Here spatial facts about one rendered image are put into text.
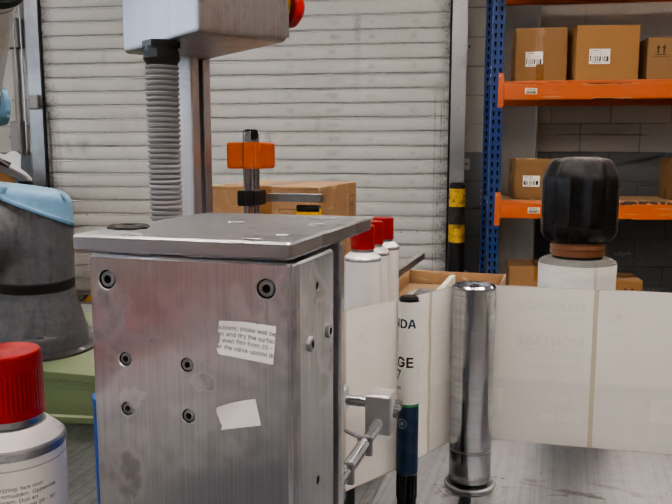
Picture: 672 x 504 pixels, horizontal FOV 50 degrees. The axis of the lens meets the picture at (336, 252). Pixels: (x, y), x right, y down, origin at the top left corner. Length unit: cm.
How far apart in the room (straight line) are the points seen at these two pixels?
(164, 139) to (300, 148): 454
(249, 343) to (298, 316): 2
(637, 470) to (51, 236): 78
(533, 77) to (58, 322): 385
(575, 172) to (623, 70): 386
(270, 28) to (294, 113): 454
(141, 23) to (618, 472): 63
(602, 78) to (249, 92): 238
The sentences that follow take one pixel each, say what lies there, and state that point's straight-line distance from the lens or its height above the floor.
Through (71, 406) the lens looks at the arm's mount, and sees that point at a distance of 103.
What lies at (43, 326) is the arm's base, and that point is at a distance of 108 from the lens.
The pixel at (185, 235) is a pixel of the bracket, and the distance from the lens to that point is 34.
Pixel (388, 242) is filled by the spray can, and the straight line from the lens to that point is 111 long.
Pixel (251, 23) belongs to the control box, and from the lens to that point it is 68.
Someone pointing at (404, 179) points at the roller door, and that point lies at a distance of 514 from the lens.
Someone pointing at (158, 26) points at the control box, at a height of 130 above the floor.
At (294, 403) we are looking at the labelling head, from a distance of 32.
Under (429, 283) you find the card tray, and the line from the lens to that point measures 197.
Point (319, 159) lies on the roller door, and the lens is 521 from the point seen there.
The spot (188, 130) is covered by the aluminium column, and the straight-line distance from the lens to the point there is 81.
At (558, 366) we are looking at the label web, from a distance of 68.
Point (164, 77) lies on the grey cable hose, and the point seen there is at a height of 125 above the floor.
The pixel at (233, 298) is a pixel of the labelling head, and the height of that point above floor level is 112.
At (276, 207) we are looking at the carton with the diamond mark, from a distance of 142.
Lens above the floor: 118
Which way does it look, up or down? 8 degrees down
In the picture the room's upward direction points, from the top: straight up
